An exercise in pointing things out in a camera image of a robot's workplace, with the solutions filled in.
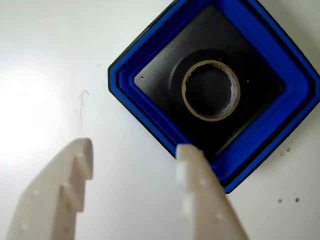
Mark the black tape roll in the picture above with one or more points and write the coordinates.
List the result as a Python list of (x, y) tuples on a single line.
[(176, 82)]

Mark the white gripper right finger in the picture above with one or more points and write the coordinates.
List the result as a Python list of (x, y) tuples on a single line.
[(207, 207)]

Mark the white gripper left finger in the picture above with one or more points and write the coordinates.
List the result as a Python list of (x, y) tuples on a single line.
[(45, 200)]

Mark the blue box with black bottom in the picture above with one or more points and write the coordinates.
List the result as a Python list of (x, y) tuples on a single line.
[(250, 155)]

